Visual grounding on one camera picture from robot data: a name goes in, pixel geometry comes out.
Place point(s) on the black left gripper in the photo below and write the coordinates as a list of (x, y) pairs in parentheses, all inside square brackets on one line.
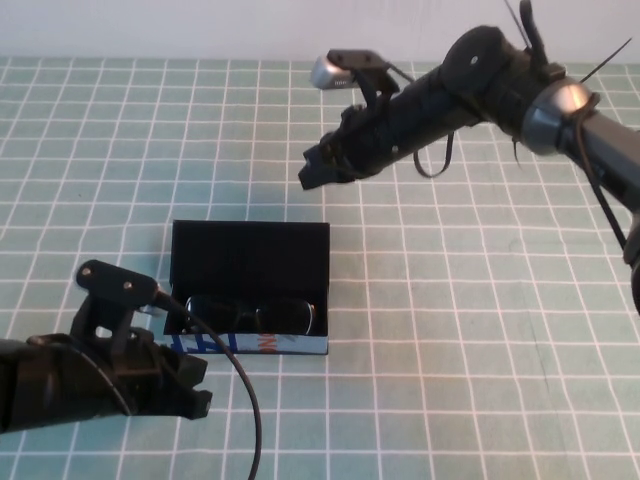
[(150, 380)]

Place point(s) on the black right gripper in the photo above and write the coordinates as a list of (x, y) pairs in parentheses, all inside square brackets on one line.
[(400, 125)]

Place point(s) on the black framed glasses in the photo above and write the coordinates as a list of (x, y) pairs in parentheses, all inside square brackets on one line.
[(285, 315)]

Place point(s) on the black glasses case printed front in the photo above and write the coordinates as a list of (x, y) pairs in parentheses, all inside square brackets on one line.
[(250, 255)]

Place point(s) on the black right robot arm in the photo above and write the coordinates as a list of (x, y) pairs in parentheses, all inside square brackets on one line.
[(610, 145)]

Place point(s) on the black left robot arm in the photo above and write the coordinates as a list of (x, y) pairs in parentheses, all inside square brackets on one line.
[(50, 385)]

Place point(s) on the green white grid tablecloth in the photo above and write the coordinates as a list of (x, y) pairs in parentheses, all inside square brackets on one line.
[(450, 325)]

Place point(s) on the black zip tie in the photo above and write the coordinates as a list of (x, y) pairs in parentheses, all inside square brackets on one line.
[(515, 25), (607, 60)]

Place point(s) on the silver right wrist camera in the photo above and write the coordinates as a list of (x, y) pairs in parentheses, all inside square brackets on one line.
[(330, 75)]

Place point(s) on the black right camera bracket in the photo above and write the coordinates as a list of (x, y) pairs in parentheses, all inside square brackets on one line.
[(365, 60)]

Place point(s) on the black camera bracket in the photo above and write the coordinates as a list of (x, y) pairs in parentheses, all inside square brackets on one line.
[(365, 60), (110, 280)]

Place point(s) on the black left camera bracket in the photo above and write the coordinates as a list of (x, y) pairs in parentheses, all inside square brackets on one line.
[(110, 280)]

